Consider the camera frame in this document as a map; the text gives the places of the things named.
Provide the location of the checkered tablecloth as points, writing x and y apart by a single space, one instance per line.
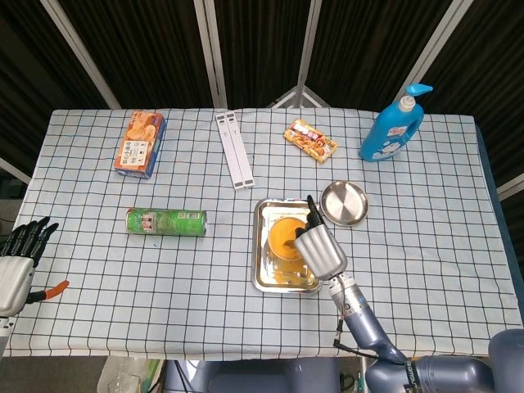
163 286

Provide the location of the orange blue biscuit box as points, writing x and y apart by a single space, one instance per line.
137 147

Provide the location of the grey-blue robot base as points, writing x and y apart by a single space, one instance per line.
254 376

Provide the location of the white flat bar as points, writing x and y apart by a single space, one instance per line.
235 151

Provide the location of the dark folding partition screen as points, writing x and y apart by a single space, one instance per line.
262 41

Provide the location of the round steel plate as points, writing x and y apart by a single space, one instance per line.
344 203

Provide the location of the rectangular steel tray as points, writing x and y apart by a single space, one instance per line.
264 213

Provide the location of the orange bowl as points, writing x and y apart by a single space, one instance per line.
274 251

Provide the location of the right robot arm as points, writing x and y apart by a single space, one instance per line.
364 323

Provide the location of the yellow curry box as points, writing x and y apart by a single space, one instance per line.
311 141

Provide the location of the clear plastic bag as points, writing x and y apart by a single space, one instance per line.
123 376

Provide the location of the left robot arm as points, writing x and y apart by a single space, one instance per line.
5 325

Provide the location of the white metal screen foot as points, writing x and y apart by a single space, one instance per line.
301 97

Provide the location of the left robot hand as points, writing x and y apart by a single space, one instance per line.
14 282

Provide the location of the blue detergent bottle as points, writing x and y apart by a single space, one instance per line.
385 135

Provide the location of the green chips can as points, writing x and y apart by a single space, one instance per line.
163 222

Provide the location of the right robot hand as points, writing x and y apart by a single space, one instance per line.
323 254

